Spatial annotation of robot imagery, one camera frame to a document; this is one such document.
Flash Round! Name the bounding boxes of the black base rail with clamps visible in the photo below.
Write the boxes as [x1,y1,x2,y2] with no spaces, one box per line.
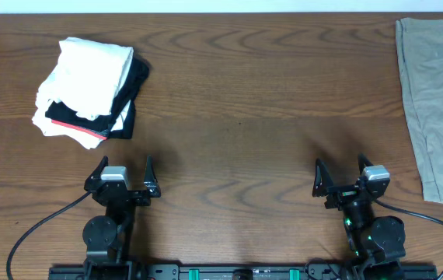
[48,264,438,280]

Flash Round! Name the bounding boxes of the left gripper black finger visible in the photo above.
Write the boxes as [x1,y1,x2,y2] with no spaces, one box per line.
[143,155,159,191]
[87,156,109,183]

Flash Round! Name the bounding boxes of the khaki green shorts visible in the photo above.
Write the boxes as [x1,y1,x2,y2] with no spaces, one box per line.
[396,18,443,204]

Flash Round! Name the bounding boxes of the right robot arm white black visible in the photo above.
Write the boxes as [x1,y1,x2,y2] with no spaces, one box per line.
[312,154,406,279]

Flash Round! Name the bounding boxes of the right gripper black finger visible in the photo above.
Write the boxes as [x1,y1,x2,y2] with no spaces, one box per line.
[312,159,333,197]
[358,153,373,175]

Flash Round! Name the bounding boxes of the white garment at stack bottom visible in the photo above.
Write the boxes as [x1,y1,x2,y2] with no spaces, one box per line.
[31,100,132,151]

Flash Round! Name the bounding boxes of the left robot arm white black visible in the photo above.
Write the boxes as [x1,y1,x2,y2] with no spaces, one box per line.
[82,156,161,280]

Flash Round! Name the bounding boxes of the white folded garment on top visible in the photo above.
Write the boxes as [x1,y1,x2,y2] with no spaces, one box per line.
[35,37,134,121]

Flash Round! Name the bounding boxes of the black folded garment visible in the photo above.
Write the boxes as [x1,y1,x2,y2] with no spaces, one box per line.
[45,58,149,140]

